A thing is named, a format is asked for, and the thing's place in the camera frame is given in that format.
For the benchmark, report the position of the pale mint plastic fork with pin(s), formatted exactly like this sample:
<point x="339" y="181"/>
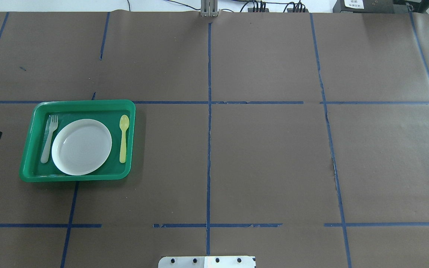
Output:
<point x="51" y="128"/>

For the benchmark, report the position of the yellow plastic spoon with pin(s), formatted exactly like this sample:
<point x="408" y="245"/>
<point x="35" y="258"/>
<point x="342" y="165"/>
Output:
<point x="124" y="126"/>

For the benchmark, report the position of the near black power strip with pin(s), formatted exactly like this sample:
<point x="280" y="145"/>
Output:
<point x="257" y="7"/>

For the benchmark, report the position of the black power strip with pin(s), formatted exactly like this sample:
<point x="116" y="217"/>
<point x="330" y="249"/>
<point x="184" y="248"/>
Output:
<point x="295" y="7"/>
<point x="257" y="7"/>

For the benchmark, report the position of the white round plate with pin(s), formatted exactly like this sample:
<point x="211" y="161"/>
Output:
<point x="81" y="147"/>

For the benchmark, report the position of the green plastic tray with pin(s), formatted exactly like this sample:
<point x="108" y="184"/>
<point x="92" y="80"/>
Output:
<point x="108" y="112"/>

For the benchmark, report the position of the far black power strip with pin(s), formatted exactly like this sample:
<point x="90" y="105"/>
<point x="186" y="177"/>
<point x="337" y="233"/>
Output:
<point x="295" y="7"/>

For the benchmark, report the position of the black computer box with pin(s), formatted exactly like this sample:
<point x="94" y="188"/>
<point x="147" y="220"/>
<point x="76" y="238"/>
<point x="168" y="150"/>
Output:
<point x="363" y="6"/>

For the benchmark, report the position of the aluminium frame post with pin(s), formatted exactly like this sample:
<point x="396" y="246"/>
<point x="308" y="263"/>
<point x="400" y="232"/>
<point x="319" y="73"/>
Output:
<point x="209" y="8"/>

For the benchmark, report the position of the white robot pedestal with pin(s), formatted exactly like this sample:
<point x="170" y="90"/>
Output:
<point x="207" y="262"/>

